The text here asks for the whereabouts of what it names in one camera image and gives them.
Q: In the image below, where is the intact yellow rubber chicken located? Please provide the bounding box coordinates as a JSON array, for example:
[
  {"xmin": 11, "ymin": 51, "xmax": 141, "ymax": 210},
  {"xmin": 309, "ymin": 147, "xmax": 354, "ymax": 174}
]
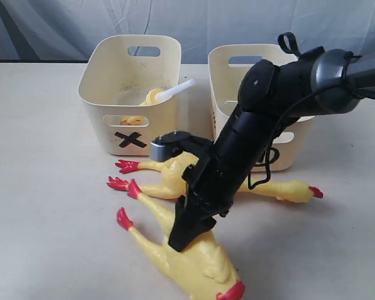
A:
[{"xmin": 115, "ymin": 152, "xmax": 324, "ymax": 203}]

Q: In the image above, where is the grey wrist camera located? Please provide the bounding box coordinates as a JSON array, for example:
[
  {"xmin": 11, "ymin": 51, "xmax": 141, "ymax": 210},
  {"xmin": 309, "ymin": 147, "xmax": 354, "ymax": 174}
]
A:
[{"xmin": 149, "ymin": 130, "xmax": 214, "ymax": 163}]

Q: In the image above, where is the cream bin marked O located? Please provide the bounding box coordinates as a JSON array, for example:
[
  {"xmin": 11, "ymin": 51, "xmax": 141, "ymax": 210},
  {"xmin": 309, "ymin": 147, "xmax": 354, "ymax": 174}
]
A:
[{"xmin": 207, "ymin": 44, "xmax": 315, "ymax": 171}]

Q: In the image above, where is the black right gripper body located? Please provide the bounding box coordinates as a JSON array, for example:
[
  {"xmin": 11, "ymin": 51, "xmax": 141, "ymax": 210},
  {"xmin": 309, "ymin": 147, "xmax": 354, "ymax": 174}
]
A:
[{"xmin": 181, "ymin": 112, "xmax": 278, "ymax": 219}]

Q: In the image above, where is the headless yellow rubber chicken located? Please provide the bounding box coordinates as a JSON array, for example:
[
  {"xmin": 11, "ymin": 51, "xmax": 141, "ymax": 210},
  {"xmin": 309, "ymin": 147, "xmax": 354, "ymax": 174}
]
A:
[{"xmin": 113, "ymin": 177, "xmax": 246, "ymax": 299}]

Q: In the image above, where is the cream bin marked X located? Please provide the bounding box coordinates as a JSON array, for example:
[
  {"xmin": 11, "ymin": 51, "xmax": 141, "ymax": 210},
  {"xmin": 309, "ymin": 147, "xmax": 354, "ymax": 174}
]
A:
[{"xmin": 79, "ymin": 34, "xmax": 181, "ymax": 156}]

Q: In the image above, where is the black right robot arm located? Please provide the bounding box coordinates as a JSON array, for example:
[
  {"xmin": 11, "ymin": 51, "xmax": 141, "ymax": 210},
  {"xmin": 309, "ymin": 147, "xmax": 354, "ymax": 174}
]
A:
[{"xmin": 168, "ymin": 48, "xmax": 375, "ymax": 252}]

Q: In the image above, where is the black cable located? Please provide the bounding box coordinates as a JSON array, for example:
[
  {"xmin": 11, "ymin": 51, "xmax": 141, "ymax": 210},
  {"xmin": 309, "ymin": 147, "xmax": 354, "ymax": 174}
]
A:
[{"xmin": 246, "ymin": 32, "xmax": 363, "ymax": 191}]

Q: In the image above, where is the rubber chicken with white tube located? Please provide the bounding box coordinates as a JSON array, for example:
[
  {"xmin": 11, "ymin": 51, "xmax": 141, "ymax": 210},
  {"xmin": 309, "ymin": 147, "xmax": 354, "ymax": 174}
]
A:
[{"xmin": 120, "ymin": 79, "xmax": 195, "ymax": 126}]

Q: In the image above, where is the grey backdrop curtain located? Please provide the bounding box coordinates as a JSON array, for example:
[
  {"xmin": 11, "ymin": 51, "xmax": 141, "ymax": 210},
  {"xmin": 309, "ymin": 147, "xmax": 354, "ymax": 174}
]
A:
[{"xmin": 0, "ymin": 1, "xmax": 375, "ymax": 64}]

